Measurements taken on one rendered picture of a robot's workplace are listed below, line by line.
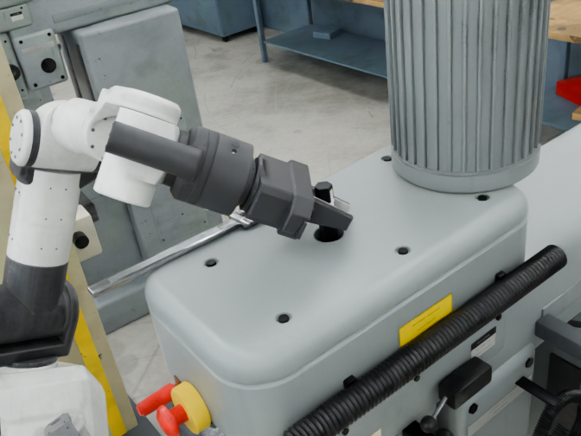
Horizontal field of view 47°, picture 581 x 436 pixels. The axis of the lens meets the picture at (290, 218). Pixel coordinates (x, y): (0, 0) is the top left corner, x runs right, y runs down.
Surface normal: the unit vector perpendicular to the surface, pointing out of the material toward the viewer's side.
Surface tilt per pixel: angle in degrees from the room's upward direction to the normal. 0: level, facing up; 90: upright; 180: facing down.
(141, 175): 67
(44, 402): 58
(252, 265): 0
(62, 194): 86
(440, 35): 90
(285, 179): 30
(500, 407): 90
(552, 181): 0
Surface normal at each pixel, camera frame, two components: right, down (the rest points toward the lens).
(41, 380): 0.35, -0.82
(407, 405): 0.61, 0.35
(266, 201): 0.06, 0.52
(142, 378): -0.13, -0.84
